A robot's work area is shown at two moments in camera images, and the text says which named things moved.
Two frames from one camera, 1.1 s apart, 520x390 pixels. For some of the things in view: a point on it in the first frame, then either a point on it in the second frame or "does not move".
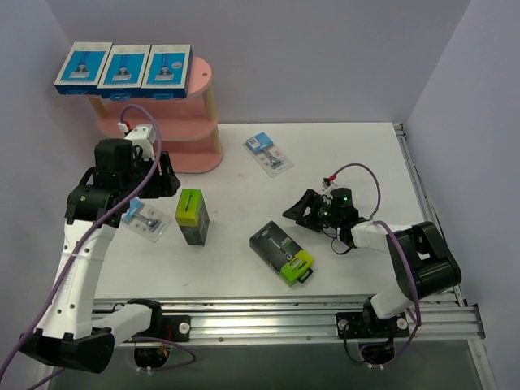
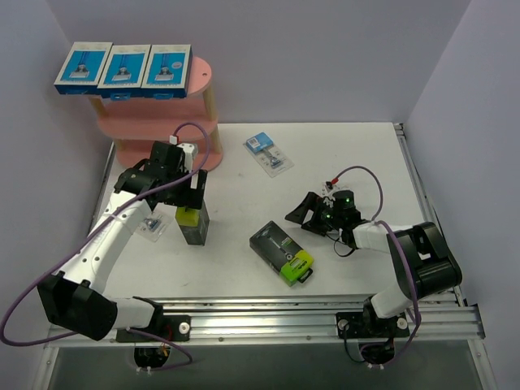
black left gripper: [158, 184] → [191, 195]
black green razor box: [292, 262] does not move
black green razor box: [192, 217] does not move
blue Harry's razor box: [81, 71] does not move
